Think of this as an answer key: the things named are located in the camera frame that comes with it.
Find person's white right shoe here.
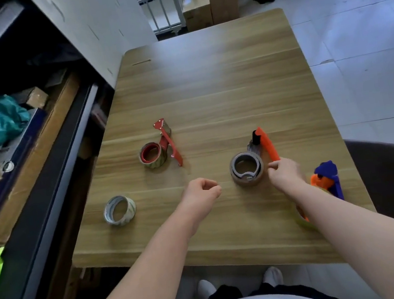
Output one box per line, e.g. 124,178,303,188
261,265,285,289

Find person's black trousers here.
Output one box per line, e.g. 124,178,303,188
180,268,350,299

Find brown packing tape roll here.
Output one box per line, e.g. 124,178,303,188
228,150,267,189

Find wide cardboard box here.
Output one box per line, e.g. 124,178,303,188
181,0,215,33

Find tape roll with red core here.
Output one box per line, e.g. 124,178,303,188
137,140,169,171

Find person's left hand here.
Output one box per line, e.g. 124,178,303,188
176,175,226,225

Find red tape dispenser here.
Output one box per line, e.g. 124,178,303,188
152,117,184,170

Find long dark blue box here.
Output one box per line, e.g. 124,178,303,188
0,107,63,239

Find long brown cardboard box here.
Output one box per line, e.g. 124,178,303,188
0,72,103,250

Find black shelf unit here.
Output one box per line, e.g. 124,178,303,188
0,0,145,299

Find person's right forearm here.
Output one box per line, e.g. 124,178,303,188
281,166,394,299

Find person's white left shoe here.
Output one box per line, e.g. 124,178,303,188
195,278,218,299

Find clear tape roll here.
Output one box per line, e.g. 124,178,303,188
102,193,139,228

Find white metal rack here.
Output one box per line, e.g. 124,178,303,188
131,0,189,39

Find blue and orange tape dispenser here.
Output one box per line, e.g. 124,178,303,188
296,159,348,222

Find person's right hand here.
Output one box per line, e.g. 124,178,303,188
266,155,308,199

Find small brown cardboard box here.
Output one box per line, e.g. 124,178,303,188
13,85,50,113

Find person's white shoe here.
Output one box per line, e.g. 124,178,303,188
195,278,218,299
261,265,285,289

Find person's left forearm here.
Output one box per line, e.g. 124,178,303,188
57,202,218,299

